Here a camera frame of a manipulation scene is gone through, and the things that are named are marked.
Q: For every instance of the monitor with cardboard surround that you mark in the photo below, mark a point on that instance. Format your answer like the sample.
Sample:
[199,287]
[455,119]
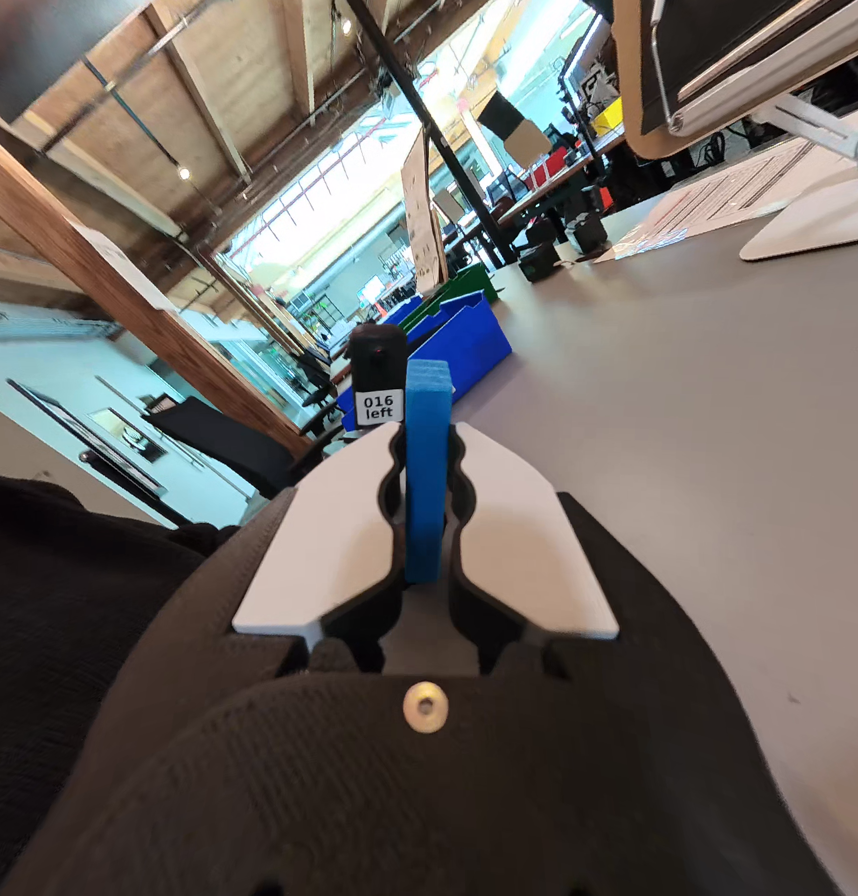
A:
[716,42]

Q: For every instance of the printed paper sheet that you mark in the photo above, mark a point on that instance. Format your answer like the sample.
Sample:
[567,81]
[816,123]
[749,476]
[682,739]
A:
[709,203]

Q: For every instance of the black office chair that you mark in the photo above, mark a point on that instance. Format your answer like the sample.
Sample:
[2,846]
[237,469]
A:
[320,381]
[226,441]

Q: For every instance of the white monitor stand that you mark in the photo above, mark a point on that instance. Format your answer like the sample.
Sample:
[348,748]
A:
[821,217]

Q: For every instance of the blue rectangular block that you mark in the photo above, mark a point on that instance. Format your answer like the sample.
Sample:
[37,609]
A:
[427,476]

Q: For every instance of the cardboard poster board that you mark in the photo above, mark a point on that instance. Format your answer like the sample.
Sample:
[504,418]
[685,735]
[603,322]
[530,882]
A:
[423,224]

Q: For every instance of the cardboard panel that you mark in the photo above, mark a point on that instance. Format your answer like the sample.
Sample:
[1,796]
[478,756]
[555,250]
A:
[530,143]

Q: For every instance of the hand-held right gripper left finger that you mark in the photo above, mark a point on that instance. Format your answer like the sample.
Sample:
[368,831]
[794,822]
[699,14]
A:
[317,546]

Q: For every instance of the green plastic bin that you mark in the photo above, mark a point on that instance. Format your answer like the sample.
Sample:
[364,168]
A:
[471,283]

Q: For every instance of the black monitor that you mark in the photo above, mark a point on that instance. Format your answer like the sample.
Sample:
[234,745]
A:
[500,115]

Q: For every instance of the wooden background desk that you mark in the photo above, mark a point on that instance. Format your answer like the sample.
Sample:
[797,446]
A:
[562,182]

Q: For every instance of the large blue plastic bin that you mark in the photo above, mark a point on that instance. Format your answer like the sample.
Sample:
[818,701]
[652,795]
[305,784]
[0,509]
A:
[464,350]

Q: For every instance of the small yellow bin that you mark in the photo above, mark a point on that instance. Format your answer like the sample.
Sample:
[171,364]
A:
[605,117]

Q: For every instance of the black pole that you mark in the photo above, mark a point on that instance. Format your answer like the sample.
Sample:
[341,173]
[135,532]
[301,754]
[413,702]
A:
[429,119]

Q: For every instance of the small blue plastic bin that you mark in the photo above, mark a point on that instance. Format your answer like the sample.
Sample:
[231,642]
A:
[404,311]

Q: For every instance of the dark wooden post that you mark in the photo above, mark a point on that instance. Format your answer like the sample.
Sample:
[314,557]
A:
[121,280]

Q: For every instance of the black framed sign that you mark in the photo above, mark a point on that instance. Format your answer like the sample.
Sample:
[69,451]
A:
[131,437]

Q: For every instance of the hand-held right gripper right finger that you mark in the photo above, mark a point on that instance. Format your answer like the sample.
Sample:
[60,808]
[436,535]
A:
[534,546]

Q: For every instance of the red bin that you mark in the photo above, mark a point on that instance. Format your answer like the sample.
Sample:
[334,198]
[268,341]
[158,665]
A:
[549,164]

